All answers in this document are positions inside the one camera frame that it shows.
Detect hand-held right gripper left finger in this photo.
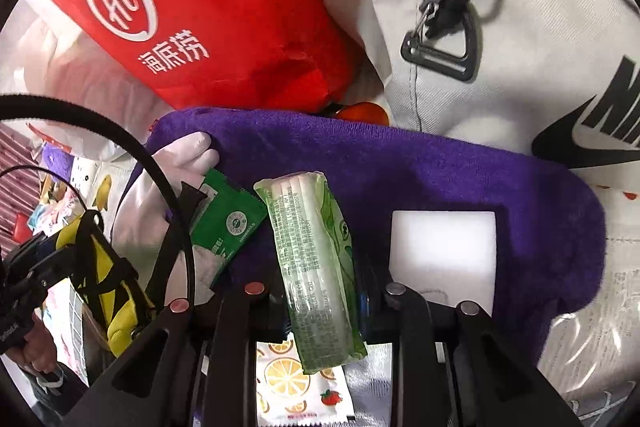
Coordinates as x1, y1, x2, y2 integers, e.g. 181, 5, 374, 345
60, 279, 296, 427

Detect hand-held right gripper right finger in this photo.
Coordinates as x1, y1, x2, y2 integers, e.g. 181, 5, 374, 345
357, 279, 586, 427

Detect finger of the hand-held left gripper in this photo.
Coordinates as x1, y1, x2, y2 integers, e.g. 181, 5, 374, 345
10, 269, 58, 303
7, 234, 76, 273

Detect yellow black fabric pouch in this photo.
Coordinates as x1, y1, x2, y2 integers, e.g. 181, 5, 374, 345
55, 209, 156, 358

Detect green tissue pack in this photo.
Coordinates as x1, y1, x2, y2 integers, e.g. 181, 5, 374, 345
254, 172, 368, 375

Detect dark green packet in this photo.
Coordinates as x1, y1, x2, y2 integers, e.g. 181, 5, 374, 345
189, 169, 268, 290

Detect person's left forearm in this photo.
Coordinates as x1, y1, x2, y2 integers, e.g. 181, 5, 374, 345
30, 367, 93, 420

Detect person's left hand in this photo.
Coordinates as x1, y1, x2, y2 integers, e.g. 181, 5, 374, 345
10, 312, 61, 375

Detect fruit print packet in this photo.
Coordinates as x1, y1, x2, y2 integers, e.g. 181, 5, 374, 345
255, 339, 356, 425

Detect dark red striped cloth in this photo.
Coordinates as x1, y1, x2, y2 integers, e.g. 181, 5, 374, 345
0, 122, 51, 233

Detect purple plush toy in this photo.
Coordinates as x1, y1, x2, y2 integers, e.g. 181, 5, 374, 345
42, 144, 73, 178

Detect white glove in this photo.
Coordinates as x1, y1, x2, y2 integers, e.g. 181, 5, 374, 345
111, 131, 221, 308

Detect white sponge block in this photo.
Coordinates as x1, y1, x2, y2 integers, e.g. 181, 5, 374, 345
389, 209, 498, 308

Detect white plastic bag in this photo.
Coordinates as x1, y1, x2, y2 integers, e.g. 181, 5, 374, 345
0, 0, 166, 162

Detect purple towel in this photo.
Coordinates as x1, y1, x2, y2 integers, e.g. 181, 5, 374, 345
125, 107, 608, 368

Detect red paper bag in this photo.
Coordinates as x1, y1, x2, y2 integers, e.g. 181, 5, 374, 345
37, 0, 361, 112

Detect beige waist bag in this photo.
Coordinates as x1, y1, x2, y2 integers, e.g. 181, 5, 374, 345
322, 0, 640, 172

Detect thin black cable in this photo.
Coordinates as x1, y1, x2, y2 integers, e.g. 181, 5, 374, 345
0, 164, 91, 218

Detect thick black cable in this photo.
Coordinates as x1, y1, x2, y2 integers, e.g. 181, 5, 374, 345
0, 93, 197, 308

